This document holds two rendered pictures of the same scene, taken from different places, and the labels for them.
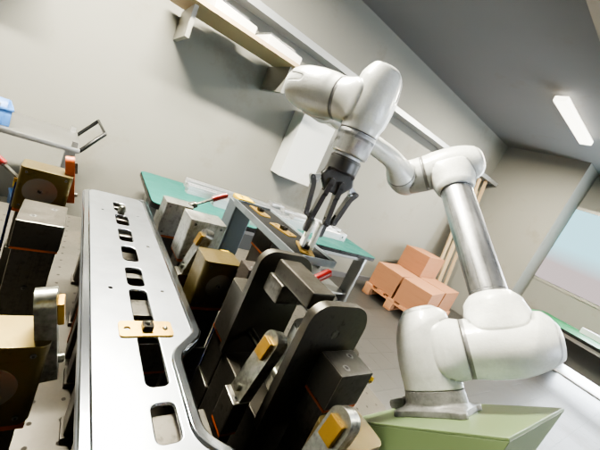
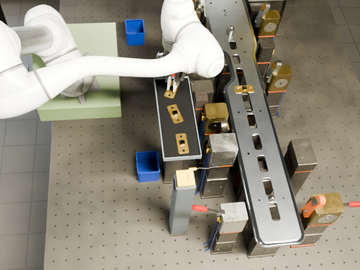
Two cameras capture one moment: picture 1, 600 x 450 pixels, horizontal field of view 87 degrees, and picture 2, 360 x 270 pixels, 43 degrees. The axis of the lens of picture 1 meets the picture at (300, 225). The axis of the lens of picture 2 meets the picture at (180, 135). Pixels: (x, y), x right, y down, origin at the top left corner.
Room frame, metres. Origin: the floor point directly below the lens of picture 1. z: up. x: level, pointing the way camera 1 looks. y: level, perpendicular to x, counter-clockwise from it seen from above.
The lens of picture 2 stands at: (1.74, 0.52, 2.57)
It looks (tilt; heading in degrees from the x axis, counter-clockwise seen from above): 57 degrees down; 207
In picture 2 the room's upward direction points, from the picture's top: 6 degrees clockwise
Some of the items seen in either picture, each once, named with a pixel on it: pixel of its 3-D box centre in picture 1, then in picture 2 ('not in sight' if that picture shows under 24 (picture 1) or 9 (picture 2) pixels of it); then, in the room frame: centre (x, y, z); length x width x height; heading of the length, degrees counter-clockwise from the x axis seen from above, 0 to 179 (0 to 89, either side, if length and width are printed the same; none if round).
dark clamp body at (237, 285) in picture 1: (229, 361); (194, 113); (0.63, 0.02, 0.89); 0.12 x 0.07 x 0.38; 129
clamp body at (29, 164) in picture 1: (26, 228); (316, 222); (0.79, 0.69, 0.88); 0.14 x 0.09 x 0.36; 129
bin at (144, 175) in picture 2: not in sight; (148, 166); (0.90, -0.05, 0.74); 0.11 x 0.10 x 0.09; 39
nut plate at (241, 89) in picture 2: (147, 326); (244, 88); (0.46, 0.16, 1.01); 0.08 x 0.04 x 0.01; 130
